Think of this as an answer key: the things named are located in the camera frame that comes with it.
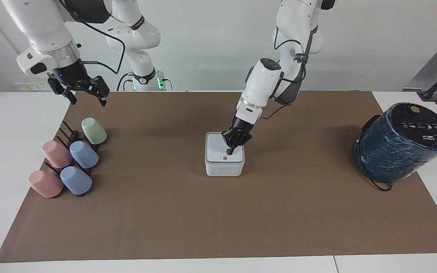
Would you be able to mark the teal round appliance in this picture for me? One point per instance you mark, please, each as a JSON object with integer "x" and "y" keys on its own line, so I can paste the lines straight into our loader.
{"x": 400, "y": 151}

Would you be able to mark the pink cup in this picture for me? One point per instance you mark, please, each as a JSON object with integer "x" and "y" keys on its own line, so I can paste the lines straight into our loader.
{"x": 46, "y": 184}
{"x": 57, "y": 153}

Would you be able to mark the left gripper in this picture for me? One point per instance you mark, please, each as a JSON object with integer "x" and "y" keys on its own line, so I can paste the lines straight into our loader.
{"x": 242, "y": 124}

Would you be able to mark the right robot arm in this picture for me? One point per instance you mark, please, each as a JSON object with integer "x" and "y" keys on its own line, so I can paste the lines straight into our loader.
{"x": 47, "y": 34}

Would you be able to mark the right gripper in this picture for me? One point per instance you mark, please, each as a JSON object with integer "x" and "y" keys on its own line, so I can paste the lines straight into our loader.
{"x": 69, "y": 72}

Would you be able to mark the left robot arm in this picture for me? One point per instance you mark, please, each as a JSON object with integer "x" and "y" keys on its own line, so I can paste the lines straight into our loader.
{"x": 264, "y": 79}

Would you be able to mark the green cup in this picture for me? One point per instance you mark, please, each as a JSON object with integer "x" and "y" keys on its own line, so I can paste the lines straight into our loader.
{"x": 94, "y": 131}

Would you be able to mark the blue cup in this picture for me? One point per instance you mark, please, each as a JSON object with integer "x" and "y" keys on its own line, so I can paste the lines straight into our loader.
{"x": 84, "y": 154}
{"x": 76, "y": 180}

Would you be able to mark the dark brown cup rack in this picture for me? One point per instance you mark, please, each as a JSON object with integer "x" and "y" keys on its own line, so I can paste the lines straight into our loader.
{"x": 69, "y": 133}

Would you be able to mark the white square box device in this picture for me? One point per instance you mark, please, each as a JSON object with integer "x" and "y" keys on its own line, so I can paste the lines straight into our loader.
{"x": 218, "y": 163}

